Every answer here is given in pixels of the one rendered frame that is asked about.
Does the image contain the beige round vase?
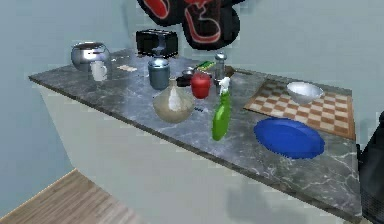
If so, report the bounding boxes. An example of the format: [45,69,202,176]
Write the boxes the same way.
[152,78,196,125]

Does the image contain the red apple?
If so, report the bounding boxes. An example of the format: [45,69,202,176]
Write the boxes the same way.
[190,72,213,100]

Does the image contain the green spray bottle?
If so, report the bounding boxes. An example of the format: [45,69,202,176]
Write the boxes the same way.
[211,77,232,142]

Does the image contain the small black pan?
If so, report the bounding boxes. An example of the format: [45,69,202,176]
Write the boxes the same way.
[175,67,198,88]

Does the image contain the green sponge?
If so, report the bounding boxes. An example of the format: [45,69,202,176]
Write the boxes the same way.
[196,60,217,72]

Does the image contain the grey blue canister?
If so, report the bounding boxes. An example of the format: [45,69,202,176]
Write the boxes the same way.
[147,57,171,91]

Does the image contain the silver pepper mill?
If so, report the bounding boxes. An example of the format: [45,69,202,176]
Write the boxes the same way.
[214,51,228,84]

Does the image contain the grey marble kitchen counter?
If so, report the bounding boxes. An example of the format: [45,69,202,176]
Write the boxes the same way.
[28,47,363,224]

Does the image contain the black toaster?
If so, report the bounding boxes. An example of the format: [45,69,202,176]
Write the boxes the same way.
[135,28,179,60]

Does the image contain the blue plate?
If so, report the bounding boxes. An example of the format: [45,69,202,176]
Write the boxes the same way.
[253,117,326,160]

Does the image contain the white mug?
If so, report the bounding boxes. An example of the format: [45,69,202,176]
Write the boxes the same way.
[90,60,109,82]

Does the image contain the white bowl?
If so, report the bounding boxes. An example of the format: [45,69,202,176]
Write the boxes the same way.
[286,81,325,106]

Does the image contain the round chrome bowl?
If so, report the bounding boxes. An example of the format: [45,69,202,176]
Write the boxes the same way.
[70,41,112,73]

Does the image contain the checkered wooden board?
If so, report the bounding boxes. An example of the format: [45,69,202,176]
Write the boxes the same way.
[243,79,357,141]

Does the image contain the black appliance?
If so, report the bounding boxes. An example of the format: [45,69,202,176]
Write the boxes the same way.
[356,110,384,224]

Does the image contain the black and red wall decoration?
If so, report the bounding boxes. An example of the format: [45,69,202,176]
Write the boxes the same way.
[136,0,247,52]

